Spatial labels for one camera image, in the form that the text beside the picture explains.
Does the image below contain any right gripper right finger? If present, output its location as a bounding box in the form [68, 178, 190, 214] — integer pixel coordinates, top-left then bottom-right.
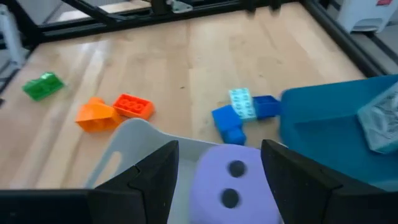
[261, 139, 398, 224]

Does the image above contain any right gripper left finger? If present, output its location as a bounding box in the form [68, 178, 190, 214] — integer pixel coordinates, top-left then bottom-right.
[0, 139, 180, 224]

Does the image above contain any purple foam die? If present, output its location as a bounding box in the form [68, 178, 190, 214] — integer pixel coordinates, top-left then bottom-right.
[189, 144, 282, 224]

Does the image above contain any orange-red toy brick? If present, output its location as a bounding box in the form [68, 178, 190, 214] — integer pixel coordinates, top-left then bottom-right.
[112, 93, 155, 121]

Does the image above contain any blue peg block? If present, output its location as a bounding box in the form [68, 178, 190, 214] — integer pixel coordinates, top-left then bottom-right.
[211, 105, 248, 146]

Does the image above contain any green notched block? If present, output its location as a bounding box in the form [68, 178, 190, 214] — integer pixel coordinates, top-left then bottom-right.
[22, 71, 65, 102]

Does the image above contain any white plastic bin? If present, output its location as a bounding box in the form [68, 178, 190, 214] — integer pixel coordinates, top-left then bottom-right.
[85, 118, 224, 224]

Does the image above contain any teal plastic bin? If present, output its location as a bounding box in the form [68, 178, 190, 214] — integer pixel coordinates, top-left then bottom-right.
[278, 74, 398, 192]

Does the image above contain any orange peg block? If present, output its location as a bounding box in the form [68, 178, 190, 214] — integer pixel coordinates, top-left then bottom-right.
[75, 96, 124, 133]

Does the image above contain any dark blue toy brick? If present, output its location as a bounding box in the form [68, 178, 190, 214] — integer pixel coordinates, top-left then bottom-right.
[252, 95, 282, 121]

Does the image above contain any pale mint toy brick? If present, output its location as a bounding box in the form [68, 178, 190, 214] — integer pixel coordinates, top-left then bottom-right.
[229, 87, 257, 122]

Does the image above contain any white trash can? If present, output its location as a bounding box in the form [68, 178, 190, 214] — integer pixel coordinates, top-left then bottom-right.
[337, 0, 398, 34]

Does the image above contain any black table frame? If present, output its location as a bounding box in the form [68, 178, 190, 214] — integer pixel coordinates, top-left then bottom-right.
[0, 0, 386, 108]

